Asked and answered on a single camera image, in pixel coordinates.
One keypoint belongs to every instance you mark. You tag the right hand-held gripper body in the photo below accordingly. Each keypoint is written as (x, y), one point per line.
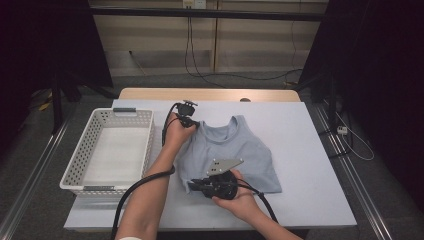
(221, 165)

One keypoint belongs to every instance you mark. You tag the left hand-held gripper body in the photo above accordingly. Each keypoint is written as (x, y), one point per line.
(184, 111)

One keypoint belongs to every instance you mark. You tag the light blue tank top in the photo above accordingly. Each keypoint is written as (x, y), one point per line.
(253, 156)

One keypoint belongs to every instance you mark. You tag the white perforated plastic basket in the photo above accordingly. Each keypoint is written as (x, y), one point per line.
(116, 156)

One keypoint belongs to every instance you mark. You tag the person's left hand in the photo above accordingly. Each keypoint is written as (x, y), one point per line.
(176, 133)

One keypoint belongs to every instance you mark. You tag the person's right hand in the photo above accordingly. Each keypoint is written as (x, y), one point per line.
(240, 203)

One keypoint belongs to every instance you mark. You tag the wooden table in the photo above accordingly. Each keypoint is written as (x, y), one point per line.
(200, 94)

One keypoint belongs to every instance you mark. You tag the round table grommet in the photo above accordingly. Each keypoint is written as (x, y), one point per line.
(245, 99)

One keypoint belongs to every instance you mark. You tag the black horizontal bar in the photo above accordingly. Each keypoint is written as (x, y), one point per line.
(233, 15)

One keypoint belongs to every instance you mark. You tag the white plug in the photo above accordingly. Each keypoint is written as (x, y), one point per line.
(342, 130)

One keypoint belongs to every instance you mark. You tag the yellow tape piece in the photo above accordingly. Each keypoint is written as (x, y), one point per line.
(44, 106)

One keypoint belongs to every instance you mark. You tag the black curtain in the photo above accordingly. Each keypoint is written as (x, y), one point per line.
(383, 83)
(33, 40)

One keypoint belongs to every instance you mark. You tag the white wall socket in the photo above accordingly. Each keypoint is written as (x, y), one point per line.
(194, 3)

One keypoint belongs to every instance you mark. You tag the metal floor rail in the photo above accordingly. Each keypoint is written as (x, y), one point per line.
(353, 180)
(33, 173)

